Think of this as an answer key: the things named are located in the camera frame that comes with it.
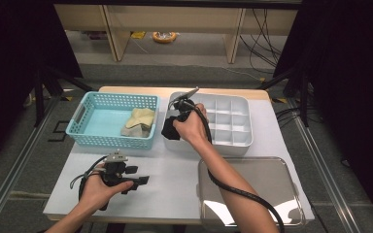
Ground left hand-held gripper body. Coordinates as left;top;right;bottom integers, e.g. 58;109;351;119
98;150;134;212

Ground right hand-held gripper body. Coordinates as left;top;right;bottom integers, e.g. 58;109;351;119
168;86;200;122

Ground pale yellow sock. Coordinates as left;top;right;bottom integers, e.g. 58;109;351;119
131;107;156;119
125;111;156;131

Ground grey sock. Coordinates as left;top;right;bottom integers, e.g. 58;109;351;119
129;124;153;139
119;125;139;138

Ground blue plastic basket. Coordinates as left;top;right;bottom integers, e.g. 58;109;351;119
65;91;160;150

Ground white compartment storage box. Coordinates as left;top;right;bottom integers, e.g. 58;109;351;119
161;90;254;157

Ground transparent box lid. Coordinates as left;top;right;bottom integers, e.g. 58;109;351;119
196;156;306;227

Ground person's right hand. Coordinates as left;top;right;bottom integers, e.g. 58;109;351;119
173;104;210;147

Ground orange tape roll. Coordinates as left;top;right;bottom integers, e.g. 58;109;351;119
152;31;178;45

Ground beige wooden desk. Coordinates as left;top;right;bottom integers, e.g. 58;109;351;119
52;3;300;64

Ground black metal stand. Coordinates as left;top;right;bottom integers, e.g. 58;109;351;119
33;64;95;127
256;66;310;127

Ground purple packet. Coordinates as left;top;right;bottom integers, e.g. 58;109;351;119
88;31;109;41

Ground black curtain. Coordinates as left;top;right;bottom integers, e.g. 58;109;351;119
273;0;373;224
0;0;84;169

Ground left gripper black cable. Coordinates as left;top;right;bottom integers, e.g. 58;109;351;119
69;154;109;202

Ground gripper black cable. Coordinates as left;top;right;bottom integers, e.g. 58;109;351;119
69;154;109;202
187;100;286;233

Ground white floor cable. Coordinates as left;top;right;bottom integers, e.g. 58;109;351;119
220;66;266;82

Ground bundle of black floor cables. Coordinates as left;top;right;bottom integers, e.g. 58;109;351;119
239;8;289;74

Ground aluminium floor rail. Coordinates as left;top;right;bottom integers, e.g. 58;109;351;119
286;98;360;233
0;96;61;233

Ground black cables beside rail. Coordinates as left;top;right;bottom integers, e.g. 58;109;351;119
275;106;305;129

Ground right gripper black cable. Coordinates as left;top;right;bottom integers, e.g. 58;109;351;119
187;100;286;233

